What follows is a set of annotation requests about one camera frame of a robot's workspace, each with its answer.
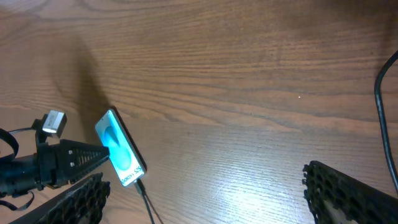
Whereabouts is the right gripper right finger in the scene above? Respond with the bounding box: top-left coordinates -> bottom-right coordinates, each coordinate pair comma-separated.
302,161 -> 397,223

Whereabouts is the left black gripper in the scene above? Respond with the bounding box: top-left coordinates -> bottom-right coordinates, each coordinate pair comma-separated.
37,139 -> 109,189

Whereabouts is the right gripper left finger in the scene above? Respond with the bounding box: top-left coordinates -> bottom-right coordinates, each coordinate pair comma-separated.
11,173 -> 111,224

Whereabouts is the smartphone with teal screen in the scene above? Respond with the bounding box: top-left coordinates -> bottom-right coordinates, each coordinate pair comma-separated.
95,106 -> 147,187

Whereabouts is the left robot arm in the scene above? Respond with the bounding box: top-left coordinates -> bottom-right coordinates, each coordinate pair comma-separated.
1,129 -> 109,198

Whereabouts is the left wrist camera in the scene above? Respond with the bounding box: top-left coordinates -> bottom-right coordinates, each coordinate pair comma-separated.
42,110 -> 67,138

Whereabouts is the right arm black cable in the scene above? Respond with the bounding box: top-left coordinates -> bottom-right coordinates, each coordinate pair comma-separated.
374,49 -> 398,197

